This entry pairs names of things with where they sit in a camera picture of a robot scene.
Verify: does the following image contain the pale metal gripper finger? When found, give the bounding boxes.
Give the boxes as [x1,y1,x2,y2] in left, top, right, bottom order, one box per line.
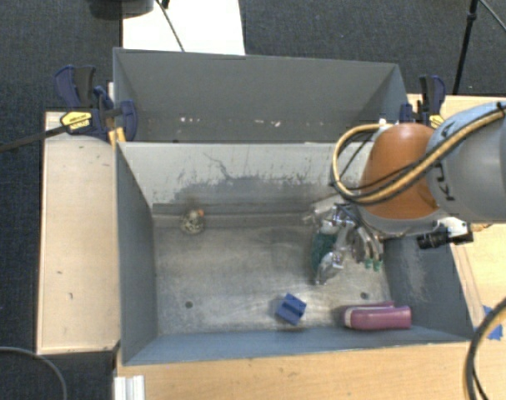
[303,204,357,237]
[314,251,346,287]

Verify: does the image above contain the dark green block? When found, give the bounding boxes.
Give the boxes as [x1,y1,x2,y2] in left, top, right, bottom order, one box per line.
[309,229,336,281]

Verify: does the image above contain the blue notched block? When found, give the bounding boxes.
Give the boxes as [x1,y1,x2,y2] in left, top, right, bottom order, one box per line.
[273,292,308,327]

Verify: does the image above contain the purple and pink oblong object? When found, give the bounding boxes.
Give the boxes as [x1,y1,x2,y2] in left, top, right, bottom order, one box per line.
[341,301,413,332]

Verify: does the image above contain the grey metal bin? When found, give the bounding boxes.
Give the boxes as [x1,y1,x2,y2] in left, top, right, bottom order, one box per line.
[112,47,475,367]

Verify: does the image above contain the beige speckled toy ball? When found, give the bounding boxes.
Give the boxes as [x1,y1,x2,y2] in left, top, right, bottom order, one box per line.
[180,207,207,236]

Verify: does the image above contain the pale wood board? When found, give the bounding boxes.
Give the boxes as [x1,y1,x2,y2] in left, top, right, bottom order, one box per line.
[35,110,123,356]

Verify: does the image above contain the black cylinder on white bracket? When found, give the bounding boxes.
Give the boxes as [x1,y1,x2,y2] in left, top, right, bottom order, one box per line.
[417,217,474,250]

